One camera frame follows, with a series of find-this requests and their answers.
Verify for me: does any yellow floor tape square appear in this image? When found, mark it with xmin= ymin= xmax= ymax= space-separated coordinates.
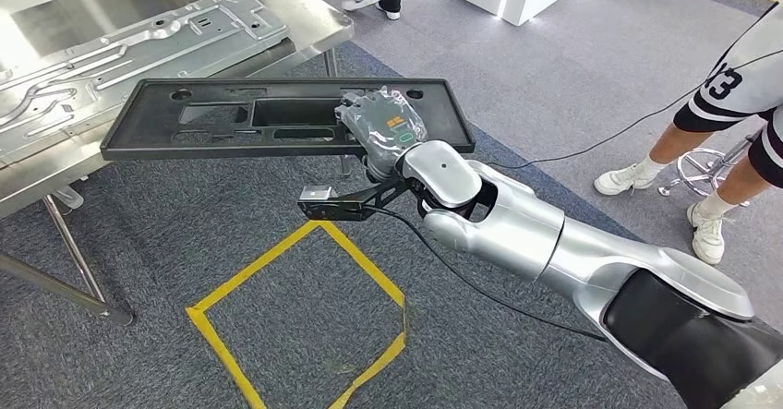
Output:
xmin=185 ymin=219 xmax=408 ymax=409

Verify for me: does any black plastic plate part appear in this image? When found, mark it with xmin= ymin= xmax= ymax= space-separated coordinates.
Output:
xmin=99 ymin=78 xmax=477 ymax=162

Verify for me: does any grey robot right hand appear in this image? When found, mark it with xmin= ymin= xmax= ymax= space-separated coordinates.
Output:
xmin=334 ymin=86 xmax=428 ymax=182

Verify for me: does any black camera bracket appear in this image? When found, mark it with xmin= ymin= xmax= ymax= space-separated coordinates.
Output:
xmin=297 ymin=176 xmax=410 ymax=223

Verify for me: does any stainless steel workbench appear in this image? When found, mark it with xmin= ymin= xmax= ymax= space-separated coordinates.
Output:
xmin=0 ymin=0 xmax=356 ymax=328

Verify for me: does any black camera cable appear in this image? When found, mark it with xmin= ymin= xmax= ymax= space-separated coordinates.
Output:
xmin=367 ymin=205 xmax=608 ymax=343

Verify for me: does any stamped grey metal panel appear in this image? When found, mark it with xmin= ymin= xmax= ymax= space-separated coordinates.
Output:
xmin=0 ymin=0 xmax=290 ymax=168

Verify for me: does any chrome stool base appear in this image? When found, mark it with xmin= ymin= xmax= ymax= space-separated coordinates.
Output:
xmin=657 ymin=129 xmax=765 ymax=209

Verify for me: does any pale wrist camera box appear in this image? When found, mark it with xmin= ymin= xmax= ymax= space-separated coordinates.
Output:
xmin=299 ymin=186 xmax=338 ymax=204

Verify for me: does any black floor cable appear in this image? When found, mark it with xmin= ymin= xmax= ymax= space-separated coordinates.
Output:
xmin=488 ymin=2 xmax=783 ymax=170

